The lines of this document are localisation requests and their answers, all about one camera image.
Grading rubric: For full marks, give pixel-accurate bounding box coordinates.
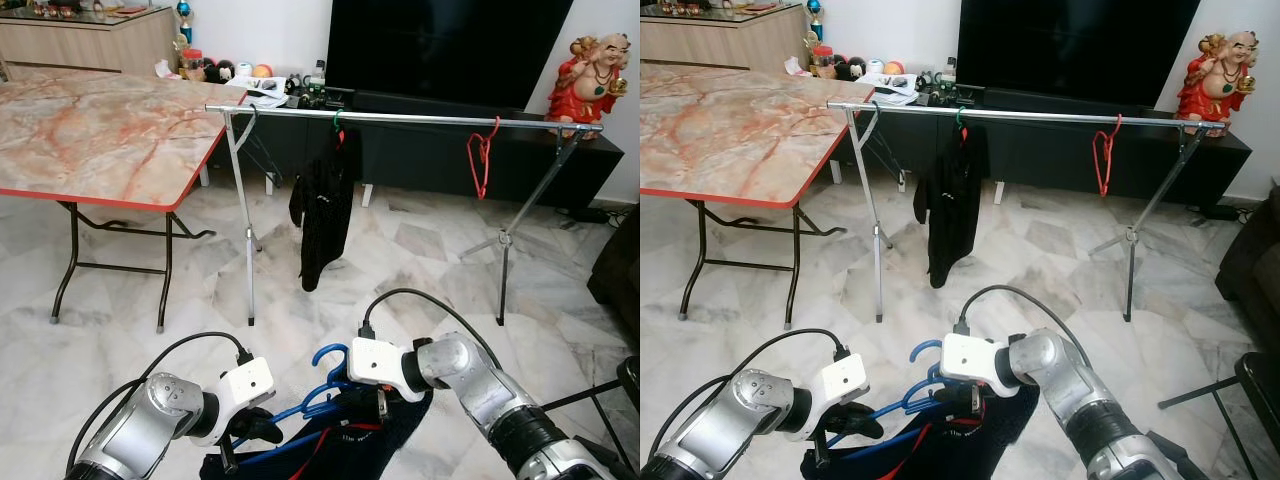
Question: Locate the dark green hanger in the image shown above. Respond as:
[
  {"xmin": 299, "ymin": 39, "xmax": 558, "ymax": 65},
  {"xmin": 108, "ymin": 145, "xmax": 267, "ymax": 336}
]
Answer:
[
  {"xmin": 232, "ymin": 105, "xmax": 286, "ymax": 191},
  {"xmin": 858, "ymin": 103, "xmax": 911, "ymax": 191}
]

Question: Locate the marble top folding table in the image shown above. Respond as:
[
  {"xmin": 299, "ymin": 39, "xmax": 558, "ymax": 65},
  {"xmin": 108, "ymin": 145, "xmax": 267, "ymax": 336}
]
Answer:
[
  {"xmin": 640, "ymin": 65, "xmax": 877, "ymax": 323},
  {"xmin": 0, "ymin": 68, "xmax": 249, "ymax": 334}
]

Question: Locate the dark brown sofa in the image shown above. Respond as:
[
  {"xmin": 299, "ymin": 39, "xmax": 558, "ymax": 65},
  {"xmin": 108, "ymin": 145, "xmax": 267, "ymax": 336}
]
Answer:
[
  {"xmin": 1215, "ymin": 185, "xmax": 1280, "ymax": 351},
  {"xmin": 588, "ymin": 205, "xmax": 641, "ymax": 336}
]

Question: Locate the black soundbar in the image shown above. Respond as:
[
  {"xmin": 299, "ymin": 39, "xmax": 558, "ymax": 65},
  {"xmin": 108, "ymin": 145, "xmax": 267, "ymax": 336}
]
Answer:
[
  {"xmin": 350, "ymin": 90, "xmax": 546, "ymax": 119},
  {"xmin": 980, "ymin": 87, "xmax": 1181, "ymax": 116}
]

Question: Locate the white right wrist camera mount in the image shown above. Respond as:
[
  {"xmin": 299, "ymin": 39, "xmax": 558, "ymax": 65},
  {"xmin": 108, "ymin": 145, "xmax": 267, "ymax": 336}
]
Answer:
[
  {"xmin": 940, "ymin": 332, "xmax": 1011, "ymax": 386},
  {"xmin": 347, "ymin": 338, "xmax": 418, "ymax": 389}
]

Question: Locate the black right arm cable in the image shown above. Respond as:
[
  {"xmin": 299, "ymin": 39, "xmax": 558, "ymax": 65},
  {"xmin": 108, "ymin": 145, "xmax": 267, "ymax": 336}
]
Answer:
[
  {"xmin": 955, "ymin": 284, "xmax": 1093, "ymax": 371},
  {"xmin": 360, "ymin": 288, "xmax": 506, "ymax": 371}
]

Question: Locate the black television console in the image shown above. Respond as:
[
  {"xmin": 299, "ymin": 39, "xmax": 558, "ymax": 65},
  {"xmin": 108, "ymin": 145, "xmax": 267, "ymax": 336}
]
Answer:
[
  {"xmin": 205, "ymin": 90, "xmax": 626, "ymax": 213},
  {"xmin": 830, "ymin": 88, "xmax": 1253, "ymax": 211}
]

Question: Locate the metal clothes rack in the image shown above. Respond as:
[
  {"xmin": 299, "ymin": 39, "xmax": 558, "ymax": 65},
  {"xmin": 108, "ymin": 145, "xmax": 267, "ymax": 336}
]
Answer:
[
  {"xmin": 205, "ymin": 103, "xmax": 606, "ymax": 328},
  {"xmin": 827, "ymin": 100, "xmax": 1216, "ymax": 323}
]

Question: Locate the red laughing buddha statue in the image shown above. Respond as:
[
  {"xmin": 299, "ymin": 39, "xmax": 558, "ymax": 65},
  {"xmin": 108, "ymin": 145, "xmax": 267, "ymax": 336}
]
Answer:
[
  {"xmin": 545, "ymin": 32, "xmax": 629, "ymax": 126},
  {"xmin": 1175, "ymin": 30, "xmax": 1259, "ymax": 126}
]

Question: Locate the white paper stack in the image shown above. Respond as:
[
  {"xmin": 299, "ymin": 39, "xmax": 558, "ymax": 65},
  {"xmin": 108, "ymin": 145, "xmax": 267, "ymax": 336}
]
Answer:
[
  {"xmin": 865, "ymin": 73, "xmax": 921, "ymax": 106},
  {"xmin": 240, "ymin": 76, "xmax": 293, "ymax": 109}
]

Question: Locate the red hanger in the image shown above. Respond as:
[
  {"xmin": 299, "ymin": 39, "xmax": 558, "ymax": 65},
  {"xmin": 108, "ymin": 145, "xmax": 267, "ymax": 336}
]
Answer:
[
  {"xmin": 467, "ymin": 117, "xmax": 501, "ymax": 201},
  {"xmin": 1092, "ymin": 114, "xmax": 1123, "ymax": 198}
]

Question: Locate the light wooden sideboard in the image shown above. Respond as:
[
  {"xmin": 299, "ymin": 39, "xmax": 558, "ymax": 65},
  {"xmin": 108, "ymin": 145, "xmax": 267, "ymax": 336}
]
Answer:
[
  {"xmin": 0, "ymin": 5, "xmax": 179, "ymax": 79},
  {"xmin": 640, "ymin": 3, "xmax": 809, "ymax": 71}
]

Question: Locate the navy garment with red trim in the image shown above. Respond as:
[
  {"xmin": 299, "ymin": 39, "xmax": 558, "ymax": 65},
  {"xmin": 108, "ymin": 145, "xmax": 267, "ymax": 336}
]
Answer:
[
  {"xmin": 800, "ymin": 378, "xmax": 1041, "ymax": 480},
  {"xmin": 198, "ymin": 380, "xmax": 436, "ymax": 480}
]

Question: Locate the black metal stool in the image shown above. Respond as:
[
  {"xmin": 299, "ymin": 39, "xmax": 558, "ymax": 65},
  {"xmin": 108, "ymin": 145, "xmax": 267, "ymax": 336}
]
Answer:
[
  {"xmin": 1158, "ymin": 350, "xmax": 1280, "ymax": 480},
  {"xmin": 540, "ymin": 355, "xmax": 641, "ymax": 480}
]

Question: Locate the blue hanger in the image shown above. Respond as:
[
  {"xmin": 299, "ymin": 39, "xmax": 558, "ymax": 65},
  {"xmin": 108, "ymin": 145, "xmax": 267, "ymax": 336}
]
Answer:
[
  {"xmin": 228, "ymin": 343, "xmax": 386, "ymax": 466},
  {"xmin": 822, "ymin": 340, "xmax": 976, "ymax": 463}
]

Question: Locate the black flat television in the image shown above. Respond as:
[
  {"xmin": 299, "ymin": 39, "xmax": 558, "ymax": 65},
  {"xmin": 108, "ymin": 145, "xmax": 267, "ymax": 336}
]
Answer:
[
  {"xmin": 325, "ymin": 0, "xmax": 574, "ymax": 111},
  {"xmin": 955, "ymin": 0, "xmax": 1201, "ymax": 109}
]

